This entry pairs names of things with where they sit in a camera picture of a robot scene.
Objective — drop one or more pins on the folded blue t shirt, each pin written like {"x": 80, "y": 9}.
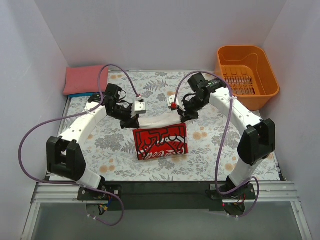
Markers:
{"x": 86, "y": 94}

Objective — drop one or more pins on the aluminium mounting rail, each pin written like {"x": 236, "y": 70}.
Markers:
{"x": 264, "y": 191}

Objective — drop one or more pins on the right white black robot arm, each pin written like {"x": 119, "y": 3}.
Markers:
{"x": 258, "y": 136}

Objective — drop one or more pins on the floral patterned table mat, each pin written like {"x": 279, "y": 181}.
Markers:
{"x": 110, "y": 151}

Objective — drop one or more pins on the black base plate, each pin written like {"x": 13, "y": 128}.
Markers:
{"x": 175, "y": 195}

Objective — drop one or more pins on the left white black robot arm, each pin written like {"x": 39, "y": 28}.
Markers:
{"x": 64, "y": 153}

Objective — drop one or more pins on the white t shirt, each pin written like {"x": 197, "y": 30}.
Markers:
{"x": 160, "y": 136}

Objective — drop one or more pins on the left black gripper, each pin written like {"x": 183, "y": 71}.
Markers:
{"x": 130, "y": 121}

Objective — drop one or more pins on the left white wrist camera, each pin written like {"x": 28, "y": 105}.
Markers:
{"x": 138, "y": 107}

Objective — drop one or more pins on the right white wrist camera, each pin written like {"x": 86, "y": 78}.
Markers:
{"x": 175, "y": 103}

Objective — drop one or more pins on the folded red t shirt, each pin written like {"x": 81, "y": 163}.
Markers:
{"x": 82, "y": 80}

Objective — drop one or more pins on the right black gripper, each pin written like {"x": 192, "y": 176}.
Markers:
{"x": 186, "y": 115}

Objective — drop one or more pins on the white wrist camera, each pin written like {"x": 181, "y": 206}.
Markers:
{"x": 175, "y": 103}
{"x": 138, "y": 107}

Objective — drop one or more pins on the orange plastic basket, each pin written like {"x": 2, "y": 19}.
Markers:
{"x": 247, "y": 70}

